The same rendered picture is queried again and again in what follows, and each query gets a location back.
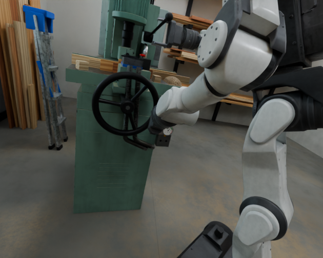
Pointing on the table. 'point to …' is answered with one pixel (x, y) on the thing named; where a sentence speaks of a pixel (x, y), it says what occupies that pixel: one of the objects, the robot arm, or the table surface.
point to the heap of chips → (173, 81)
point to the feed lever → (157, 28)
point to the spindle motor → (131, 11)
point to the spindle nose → (127, 34)
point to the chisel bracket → (124, 51)
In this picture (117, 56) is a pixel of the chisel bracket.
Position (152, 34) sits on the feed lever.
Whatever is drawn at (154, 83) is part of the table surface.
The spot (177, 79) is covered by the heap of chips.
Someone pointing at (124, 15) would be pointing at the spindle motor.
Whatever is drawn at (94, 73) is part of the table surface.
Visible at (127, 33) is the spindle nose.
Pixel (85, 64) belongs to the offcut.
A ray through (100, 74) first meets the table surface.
